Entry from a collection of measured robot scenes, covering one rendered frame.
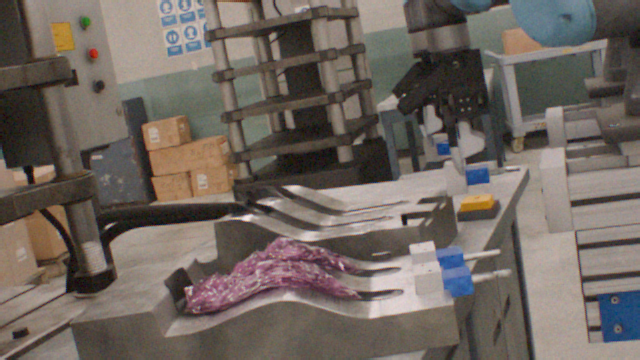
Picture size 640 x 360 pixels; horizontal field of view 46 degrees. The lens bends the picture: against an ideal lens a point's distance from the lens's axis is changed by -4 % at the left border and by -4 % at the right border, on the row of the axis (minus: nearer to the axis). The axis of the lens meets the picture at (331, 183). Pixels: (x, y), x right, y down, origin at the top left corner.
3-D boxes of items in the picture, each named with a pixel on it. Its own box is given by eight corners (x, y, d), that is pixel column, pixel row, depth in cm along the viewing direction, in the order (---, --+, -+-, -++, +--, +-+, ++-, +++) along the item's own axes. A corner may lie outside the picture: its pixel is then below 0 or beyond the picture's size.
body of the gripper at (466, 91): (490, 118, 130) (478, 47, 128) (440, 126, 132) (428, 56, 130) (491, 112, 137) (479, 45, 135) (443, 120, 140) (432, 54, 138)
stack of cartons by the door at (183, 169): (241, 185, 819) (225, 107, 805) (230, 192, 787) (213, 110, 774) (169, 196, 840) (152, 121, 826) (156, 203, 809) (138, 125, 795)
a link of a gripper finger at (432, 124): (438, 146, 169) (437, 103, 169) (418, 147, 174) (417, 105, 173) (447, 146, 171) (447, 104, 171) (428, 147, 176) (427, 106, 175)
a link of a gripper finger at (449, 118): (457, 146, 130) (449, 94, 131) (448, 147, 130) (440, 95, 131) (460, 148, 135) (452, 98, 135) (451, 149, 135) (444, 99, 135)
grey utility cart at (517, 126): (611, 129, 723) (597, 30, 708) (626, 136, 673) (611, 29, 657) (498, 147, 737) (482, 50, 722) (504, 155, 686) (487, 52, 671)
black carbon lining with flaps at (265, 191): (415, 210, 147) (406, 160, 145) (391, 234, 132) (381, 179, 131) (251, 227, 160) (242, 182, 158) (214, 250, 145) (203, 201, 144)
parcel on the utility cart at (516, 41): (547, 54, 711) (543, 24, 706) (554, 55, 679) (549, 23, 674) (504, 61, 716) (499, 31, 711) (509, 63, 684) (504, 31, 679)
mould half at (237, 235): (458, 233, 151) (447, 165, 149) (427, 277, 127) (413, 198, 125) (233, 254, 170) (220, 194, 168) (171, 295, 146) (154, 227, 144)
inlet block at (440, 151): (484, 155, 171) (480, 131, 170) (470, 161, 168) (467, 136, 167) (440, 156, 181) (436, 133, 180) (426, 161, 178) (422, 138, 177)
